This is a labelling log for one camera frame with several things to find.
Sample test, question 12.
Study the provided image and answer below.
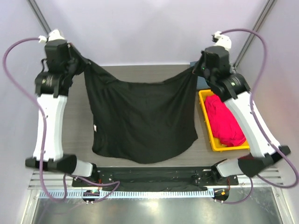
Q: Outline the black t-shirt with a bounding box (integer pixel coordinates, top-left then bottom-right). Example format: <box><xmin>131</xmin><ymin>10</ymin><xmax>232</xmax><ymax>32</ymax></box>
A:
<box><xmin>84</xmin><ymin>62</ymin><xmax>198</xmax><ymax>164</ymax></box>

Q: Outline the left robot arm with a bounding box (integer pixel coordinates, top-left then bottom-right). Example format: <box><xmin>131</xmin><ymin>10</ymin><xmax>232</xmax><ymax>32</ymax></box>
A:
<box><xmin>25</xmin><ymin>38</ymin><xmax>100</xmax><ymax>186</ymax></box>

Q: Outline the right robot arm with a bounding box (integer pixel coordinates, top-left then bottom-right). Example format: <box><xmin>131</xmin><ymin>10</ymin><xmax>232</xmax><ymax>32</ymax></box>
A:
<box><xmin>193</xmin><ymin>46</ymin><xmax>291</xmax><ymax>185</ymax></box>

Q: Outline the folded grey-blue t-shirt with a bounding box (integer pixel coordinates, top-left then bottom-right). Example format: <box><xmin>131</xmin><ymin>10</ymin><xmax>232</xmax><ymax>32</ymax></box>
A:
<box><xmin>190</xmin><ymin>61</ymin><xmax>211</xmax><ymax>91</ymax></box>

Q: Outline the yellow plastic bin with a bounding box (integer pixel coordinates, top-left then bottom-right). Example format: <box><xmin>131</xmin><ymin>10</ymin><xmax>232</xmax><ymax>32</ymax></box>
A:
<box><xmin>198</xmin><ymin>89</ymin><xmax>249</xmax><ymax>152</ymax></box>

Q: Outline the crumpled red t-shirt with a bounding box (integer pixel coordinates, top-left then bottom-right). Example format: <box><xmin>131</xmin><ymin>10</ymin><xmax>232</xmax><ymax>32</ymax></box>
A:
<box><xmin>204</xmin><ymin>95</ymin><xmax>246</xmax><ymax>147</ymax></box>

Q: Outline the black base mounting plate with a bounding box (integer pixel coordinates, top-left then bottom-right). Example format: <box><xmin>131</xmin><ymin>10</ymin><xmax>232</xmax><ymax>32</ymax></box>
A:
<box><xmin>71</xmin><ymin>166</ymin><xmax>239</xmax><ymax>192</ymax></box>

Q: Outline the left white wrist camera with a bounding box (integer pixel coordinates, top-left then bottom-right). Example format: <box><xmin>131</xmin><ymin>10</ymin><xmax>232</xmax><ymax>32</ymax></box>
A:
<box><xmin>38</xmin><ymin>29</ymin><xmax>65</xmax><ymax>43</ymax></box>

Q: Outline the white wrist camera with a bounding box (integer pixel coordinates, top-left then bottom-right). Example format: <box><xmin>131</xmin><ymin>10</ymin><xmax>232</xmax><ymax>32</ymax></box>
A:
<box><xmin>212</xmin><ymin>31</ymin><xmax>232</xmax><ymax>51</ymax></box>
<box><xmin>38</xmin><ymin>29</ymin><xmax>65</xmax><ymax>43</ymax></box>

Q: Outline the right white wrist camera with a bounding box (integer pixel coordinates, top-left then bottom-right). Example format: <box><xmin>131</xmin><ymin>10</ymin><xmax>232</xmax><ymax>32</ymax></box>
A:
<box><xmin>212</xmin><ymin>31</ymin><xmax>232</xmax><ymax>51</ymax></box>

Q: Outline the left aluminium frame post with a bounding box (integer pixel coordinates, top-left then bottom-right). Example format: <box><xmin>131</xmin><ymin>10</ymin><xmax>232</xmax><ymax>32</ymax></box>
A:
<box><xmin>27</xmin><ymin>0</ymin><xmax>51</xmax><ymax>34</ymax></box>

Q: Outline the aluminium frame post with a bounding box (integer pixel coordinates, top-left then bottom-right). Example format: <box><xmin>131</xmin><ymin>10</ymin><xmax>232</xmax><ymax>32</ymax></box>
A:
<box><xmin>232</xmin><ymin>0</ymin><xmax>277</xmax><ymax>71</ymax></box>
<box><xmin>27</xmin><ymin>0</ymin><xmax>51</xmax><ymax>34</ymax></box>

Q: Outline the right aluminium frame post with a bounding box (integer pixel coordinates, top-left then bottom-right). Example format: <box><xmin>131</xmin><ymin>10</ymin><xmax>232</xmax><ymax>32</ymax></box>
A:
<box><xmin>232</xmin><ymin>0</ymin><xmax>277</xmax><ymax>71</ymax></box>

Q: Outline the aluminium front rail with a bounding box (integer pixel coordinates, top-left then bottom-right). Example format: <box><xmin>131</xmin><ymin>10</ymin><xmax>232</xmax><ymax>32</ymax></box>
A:
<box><xmin>28</xmin><ymin>168</ymin><xmax>285</xmax><ymax>190</ymax></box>

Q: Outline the slotted grey cable duct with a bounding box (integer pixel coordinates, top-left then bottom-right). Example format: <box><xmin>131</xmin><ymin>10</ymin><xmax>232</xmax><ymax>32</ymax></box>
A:
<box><xmin>38</xmin><ymin>190</ymin><xmax>214</xmax><ymax>199</ymax></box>

